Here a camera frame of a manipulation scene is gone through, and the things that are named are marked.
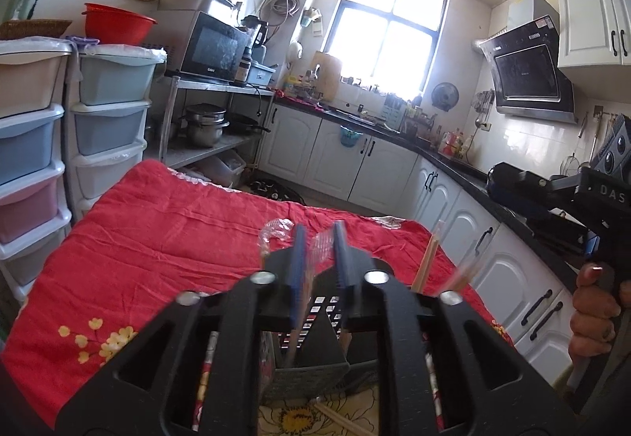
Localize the clear plastic storage box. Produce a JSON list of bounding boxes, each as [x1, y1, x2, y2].
[[197, 155, 247, 189]]

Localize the grey perforated plastic basket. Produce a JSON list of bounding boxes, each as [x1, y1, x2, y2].
[[259, 256, 429, 411]]

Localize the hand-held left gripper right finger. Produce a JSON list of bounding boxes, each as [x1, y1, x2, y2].
[[332, 222, 577, 436]]

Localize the grey knife block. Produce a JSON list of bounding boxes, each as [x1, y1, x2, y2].
[[383, 93, 410, 132]]

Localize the small round fan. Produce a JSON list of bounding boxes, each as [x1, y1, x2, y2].
[[431, 82, 460, 112]]

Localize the black countertop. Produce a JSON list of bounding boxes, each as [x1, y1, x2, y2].
[[273, 97, 579, 291]]

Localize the grey-blue plastic box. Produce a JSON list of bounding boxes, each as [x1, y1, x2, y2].
[[246, 62, 278, 88]]

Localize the black range hood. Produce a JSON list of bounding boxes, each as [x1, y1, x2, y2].
[[473, 15, 581, 125]]

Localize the green wall cup holder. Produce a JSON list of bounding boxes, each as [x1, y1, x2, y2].
[[301, 7, 324, 38]]

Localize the steel pot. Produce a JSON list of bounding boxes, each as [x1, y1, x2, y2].
[[185, 103, 231, 148]]

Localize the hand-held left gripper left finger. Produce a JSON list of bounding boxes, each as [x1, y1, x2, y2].
[[81, 225, 309, 436]]

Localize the dark patterned floor mat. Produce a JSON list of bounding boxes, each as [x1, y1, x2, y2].
[[249, 179, 307, 206]]

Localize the round wire strainer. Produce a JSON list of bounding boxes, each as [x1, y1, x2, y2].
[[559, 151, 591, 177]]

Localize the teal hanging basket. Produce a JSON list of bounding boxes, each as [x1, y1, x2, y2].
[[339, 125, 364, 149]]

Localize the steel shelf rack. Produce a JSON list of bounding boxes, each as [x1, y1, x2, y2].
[[158, 75, 277, 193]]

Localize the beige cutting board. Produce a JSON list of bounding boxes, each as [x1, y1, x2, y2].
[[312, 52, 342, 102]]

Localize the dark glass bottle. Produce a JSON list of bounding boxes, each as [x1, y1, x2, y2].
[[235, 47, 252, 88]]

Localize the black frying pan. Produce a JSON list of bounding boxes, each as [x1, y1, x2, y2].
[[228, 113, 273, 135]]

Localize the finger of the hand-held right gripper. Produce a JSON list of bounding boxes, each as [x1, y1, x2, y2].
[[493, 192, 599, 255], [487, 161, 582, 200]]

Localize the kitchen window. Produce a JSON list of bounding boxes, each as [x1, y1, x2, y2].
[[323, 0, 451, 98]]

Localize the blue-grey drawer tower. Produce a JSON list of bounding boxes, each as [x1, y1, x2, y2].
[[71, 47, 166, 216]]

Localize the plastic-wrapped chopstick pair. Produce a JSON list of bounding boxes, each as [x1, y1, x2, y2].
[[259, 218, 341, 368]]

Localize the white base cabinets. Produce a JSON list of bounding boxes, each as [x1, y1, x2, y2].
[[259, 103, 580, 380]]

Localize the cluster of condiment bottles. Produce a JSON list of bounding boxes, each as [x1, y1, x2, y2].
[[438, 127, 471, 160]]

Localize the brown wicker basket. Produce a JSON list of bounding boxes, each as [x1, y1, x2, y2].
[[0, 19, 73, 41]]

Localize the person's right hand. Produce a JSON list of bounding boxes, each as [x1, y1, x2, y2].
[[567, 263, 631, 366]]

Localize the black blender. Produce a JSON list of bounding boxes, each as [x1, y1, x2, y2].
[[241, 13, 270, 65]]

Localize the red floral blanket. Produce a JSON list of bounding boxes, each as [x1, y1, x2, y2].
[[0, 159, 516, 436]]

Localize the drawer tower with pink drawer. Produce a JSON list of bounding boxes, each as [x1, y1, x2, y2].
[[0, 39, 73, 305]]

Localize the silver metal box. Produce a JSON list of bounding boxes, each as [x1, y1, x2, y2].
[[158, 0, 238, 16]]

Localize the bunch of chopsticks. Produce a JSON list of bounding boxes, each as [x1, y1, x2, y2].
[[315, 219, 489, 436]]

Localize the white wall cabinets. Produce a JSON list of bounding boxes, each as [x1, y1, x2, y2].
[[557, 0, 631, 70]]

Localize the row of hanging kitchen utensils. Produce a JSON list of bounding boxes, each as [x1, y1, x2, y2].
[[574, 110, 603, 166]]

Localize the coiled grey hose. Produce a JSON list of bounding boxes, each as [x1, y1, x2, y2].
[[266, 0, 301, 23]]

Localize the red plastic basin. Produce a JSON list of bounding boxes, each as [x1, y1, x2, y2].
[[81, 3, 158, 48]]

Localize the black microwave oven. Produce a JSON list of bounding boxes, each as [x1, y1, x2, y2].
[[158, 11, 252, 85]]

